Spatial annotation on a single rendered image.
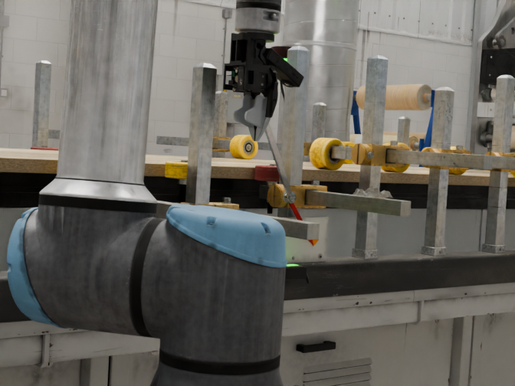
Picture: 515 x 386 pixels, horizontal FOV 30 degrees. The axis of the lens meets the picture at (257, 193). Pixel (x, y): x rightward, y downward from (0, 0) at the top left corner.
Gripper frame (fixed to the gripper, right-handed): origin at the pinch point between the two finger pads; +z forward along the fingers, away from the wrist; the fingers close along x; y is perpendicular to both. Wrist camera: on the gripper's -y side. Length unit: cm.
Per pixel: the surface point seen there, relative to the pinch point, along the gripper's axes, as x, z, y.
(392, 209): 20.3, 13.2, -18.8
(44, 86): -115, -12, -11
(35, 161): -22.9, 7.9, 37.2
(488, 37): -135, -55, -251
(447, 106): -6, -10, -66
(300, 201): -5.3, 13.7, -17.3
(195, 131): -7.6, 0.0, 10.4
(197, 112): -7.2, -3.8, 10.4
